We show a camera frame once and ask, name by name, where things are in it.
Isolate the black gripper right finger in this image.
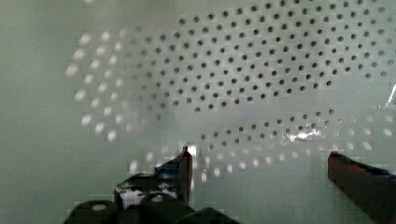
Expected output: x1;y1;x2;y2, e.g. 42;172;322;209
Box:
328;151;396;224

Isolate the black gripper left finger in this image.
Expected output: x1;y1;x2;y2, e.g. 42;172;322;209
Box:
63;147;241;224

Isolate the green plastic strainer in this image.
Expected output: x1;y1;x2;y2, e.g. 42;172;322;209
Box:
1;0;395;224

